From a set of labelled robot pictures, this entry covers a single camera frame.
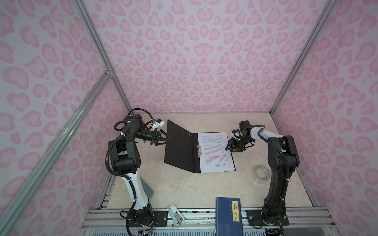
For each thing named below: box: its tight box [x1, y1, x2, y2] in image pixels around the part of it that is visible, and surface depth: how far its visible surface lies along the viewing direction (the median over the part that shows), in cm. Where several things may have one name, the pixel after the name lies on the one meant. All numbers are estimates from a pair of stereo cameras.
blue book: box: [215, 196, 244, 236], surface depth 74 cm
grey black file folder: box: [163, 119, 236, 174], surface depth 101 cm
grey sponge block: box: [139, 177, 155, 199], surface depth 82 cm
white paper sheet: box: [197, 131, 235, 173], surface depth 98 cm
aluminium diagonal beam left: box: [0, 67, 115, 236], surface depth 68 cm
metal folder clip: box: [196, 144, 203, 157], surface depth 100 cm
